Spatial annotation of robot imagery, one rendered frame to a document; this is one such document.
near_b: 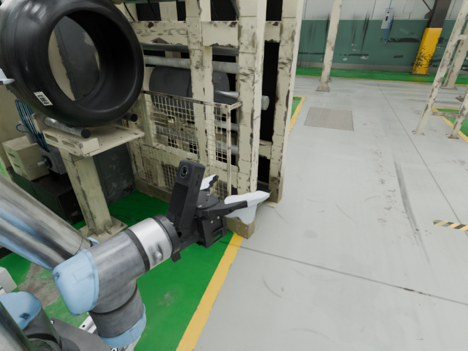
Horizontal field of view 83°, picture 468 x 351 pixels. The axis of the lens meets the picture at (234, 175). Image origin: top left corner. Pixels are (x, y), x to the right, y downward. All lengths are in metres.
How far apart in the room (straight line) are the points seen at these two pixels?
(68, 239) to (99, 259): 0.12
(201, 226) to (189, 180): 0.09
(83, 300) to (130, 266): 0.07
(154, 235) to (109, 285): 0.09
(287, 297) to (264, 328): 0.23
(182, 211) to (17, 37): 1.04
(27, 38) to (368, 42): 9.53
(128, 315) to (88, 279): 0.11
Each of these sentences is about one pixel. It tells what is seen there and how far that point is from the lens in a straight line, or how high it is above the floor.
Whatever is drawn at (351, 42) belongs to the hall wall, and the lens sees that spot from 10.10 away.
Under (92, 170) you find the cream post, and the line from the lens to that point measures 1.95.
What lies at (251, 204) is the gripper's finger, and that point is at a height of 1.07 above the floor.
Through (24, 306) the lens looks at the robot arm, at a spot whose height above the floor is 0.95.
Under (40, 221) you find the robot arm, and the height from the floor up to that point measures 1.10.
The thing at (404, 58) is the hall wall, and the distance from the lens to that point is 10.33.
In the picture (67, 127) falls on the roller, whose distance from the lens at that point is 1.52.
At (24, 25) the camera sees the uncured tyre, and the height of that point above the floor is 1.34.
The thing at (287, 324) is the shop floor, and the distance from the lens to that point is 1.59.
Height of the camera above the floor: 1.36
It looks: 30 degrees down
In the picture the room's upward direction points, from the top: straight up
